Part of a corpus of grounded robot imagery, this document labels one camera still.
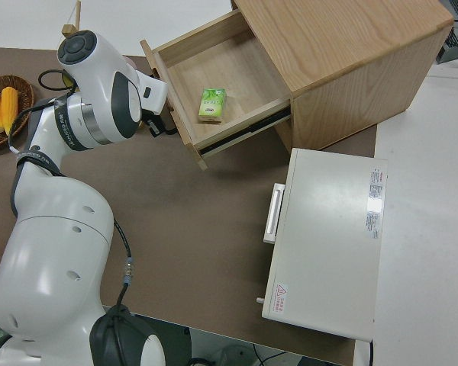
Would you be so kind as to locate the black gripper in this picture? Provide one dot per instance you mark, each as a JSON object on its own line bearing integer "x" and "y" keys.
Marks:
{"x": 154, "y": 124}

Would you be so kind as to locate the light wooden drawer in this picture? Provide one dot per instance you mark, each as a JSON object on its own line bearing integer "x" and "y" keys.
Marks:
{"x": 229, "y": 76}

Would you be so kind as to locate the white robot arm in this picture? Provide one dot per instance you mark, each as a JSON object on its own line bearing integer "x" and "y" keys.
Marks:
{"x": 57, "y": 236}

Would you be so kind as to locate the black metal drawer slide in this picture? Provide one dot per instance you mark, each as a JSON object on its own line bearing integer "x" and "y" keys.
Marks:
{"x": 248, "y": 127}

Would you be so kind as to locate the small green carton box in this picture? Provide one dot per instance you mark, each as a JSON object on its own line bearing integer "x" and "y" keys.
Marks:
{"x": 211, "y": 105}

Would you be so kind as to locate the brown table mat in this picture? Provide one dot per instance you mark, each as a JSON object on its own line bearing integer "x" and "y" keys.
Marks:
{"x": 191, "y": 213}

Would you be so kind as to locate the small wooden block with stick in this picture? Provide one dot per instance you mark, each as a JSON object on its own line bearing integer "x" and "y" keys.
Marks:
{"x": 70, "y": 28}

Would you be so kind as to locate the brown wicker basket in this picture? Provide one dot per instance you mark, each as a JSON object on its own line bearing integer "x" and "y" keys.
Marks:
{"x": 21, "y": 91}

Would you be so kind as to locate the oak wooden cabinet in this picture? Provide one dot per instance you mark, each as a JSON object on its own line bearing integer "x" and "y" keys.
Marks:
{"x": 347, "y": 65}

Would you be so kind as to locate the white box-shaped appliance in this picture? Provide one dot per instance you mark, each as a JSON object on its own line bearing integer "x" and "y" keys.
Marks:
{"x": 324, "y": 244}

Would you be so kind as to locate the dark grey background equipment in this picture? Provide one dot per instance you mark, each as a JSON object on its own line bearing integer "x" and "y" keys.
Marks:
{"x": 456, "y": 38}

